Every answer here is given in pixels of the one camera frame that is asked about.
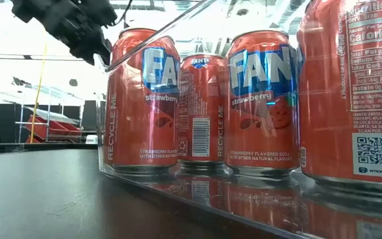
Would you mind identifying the black table mat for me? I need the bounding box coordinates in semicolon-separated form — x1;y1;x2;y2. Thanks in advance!
0;147;382;239

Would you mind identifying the metal rack cart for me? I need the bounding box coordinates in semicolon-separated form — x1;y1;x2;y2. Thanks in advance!
14;84;82;144

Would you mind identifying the yellow hanging cable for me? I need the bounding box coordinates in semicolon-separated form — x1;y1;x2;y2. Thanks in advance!
30;42;48;144

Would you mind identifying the clear plastic bin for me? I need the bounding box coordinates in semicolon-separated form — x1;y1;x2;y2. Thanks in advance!
96;0;382;239

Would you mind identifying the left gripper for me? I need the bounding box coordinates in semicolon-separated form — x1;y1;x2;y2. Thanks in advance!
10;0;118;66

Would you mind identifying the red Fanta soda can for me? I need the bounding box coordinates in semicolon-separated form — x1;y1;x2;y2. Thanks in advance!
224;30;300;177
177;53;227;171
103;28;181;174
296;0;382;194

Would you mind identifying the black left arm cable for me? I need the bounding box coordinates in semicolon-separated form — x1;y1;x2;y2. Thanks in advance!
109;0;135;28

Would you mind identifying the black room divider panel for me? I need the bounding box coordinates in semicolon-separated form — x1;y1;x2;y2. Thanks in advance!
81;99;106;133

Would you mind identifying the red storage bin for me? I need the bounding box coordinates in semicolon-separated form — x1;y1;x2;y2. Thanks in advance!
34;131;82;144
25;114;81;133

